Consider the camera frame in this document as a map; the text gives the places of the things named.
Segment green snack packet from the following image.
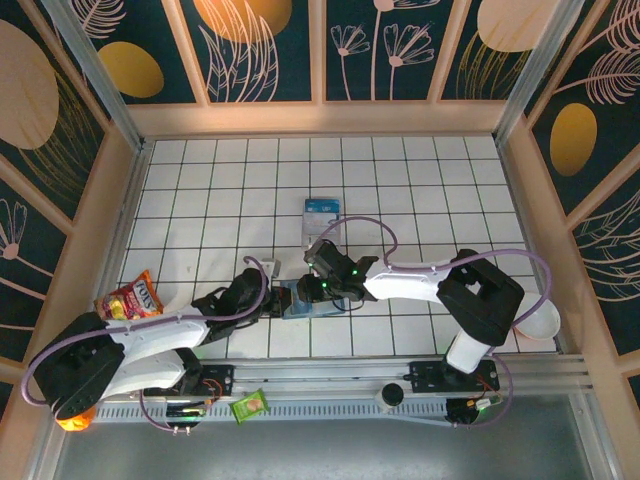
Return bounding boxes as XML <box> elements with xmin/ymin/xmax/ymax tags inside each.
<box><xmin>229</xmin><ymin>388</ymin><xmax>271</xmax><ymax>426</ymax></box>

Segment small controller board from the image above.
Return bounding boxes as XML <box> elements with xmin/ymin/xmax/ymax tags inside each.
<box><xmin>165</xmin><ymin>405</ymin><xmax>207</xmax><ymax>420</ymax></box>
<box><xmin>464</xmin><ymin>396</ymin><xmax>504</xmax><ymax>412</ymax></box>

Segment clear acrylic card stand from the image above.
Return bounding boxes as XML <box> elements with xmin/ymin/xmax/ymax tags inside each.
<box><xmin>301</xmin><ymin>197</ymin><xmax>345</xmax><ymax>250</ymax></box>

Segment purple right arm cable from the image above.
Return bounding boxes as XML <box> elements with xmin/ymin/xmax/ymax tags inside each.
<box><xmin>309</xmin><ymin>215</ymin><xmax>554</xmax><ymax>430</ymax></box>

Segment red candy bag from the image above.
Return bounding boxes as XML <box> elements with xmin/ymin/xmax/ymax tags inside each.
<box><xmin>93</xmin><ymin>269</ymin><xmax>165</xmax><ymax>321</ymax></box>

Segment white slotted cable duct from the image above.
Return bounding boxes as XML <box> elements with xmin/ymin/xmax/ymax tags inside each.
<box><xmin>92</xmin><ymin>399</ymin><xmax>451</xmax><ymax>425</ymax></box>

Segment orange round object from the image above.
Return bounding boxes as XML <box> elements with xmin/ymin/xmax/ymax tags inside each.
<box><xmin>55</xmin><ymin>407</ymin><xmax>96</xmax><ymax>432</ymax></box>

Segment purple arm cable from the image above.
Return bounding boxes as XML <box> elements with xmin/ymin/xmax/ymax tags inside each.
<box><xmin>309</xmin><ymin>215</ymin><xmax>554</xmax><ymax>430</ymax></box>
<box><xmin>22</xmin><ymin>255</ymin><xmax>269</xmax><ymax>436</ymax></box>

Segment aluminium frame post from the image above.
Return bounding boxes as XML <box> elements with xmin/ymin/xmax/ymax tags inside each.
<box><xmin>493</xmin><ymin>0</ymin><xmax>587</xmax><ymax>146</ymax></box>
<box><xmin>39</xmin><ymin>0</ymin><xmax>149</xmax><ymax>154</ymax></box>

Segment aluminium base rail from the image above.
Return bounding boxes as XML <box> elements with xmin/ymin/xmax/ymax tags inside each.
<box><xmin>107</xmin><ymin>353</ymin><xmax>586</xmax><ymax>401</ymax></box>

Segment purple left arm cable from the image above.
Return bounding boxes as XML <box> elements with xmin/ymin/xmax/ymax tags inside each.
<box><xmin>22</xmin><ymin>255</ymin><xmax>269</xmax><ymax>436</ymax></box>

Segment white bowl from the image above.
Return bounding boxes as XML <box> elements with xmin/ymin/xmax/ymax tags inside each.
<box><xmin>512</xmin><ymin>288</ymin><xmax>561</xmax><ymax>341</ymax></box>

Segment black round knob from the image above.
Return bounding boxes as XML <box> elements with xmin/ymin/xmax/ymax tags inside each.
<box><xmin>375</xmin><ymin>382</ymin><xmax>405</xmax><ymax>414</ymax></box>

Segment wall panel yellow oval print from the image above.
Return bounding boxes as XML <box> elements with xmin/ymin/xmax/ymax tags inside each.
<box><xmin>69</xmin><ymin>0</ymin><xmax>199</xmax><ymax>105</ymax></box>

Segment wall panel orange disc leaves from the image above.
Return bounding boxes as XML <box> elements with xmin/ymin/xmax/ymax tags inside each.
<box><xmin>174</xmin><ymin>0</ymin><xmax>314</xmax><ymax>104</ymax></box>

